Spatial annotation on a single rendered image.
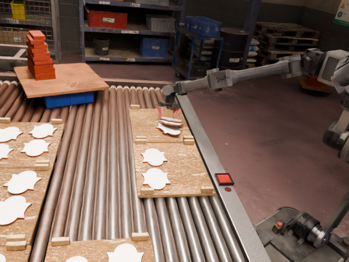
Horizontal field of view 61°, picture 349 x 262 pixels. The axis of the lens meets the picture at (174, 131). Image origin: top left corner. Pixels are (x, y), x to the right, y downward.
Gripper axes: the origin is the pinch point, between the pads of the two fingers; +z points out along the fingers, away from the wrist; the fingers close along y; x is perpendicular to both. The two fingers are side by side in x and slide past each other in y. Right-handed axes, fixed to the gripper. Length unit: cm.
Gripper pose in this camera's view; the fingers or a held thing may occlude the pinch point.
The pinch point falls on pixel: (166, 117)
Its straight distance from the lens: 182.3
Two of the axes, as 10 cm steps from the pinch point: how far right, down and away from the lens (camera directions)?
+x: -4.9, -2.8, 8.3
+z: -1.6, 9.6, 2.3
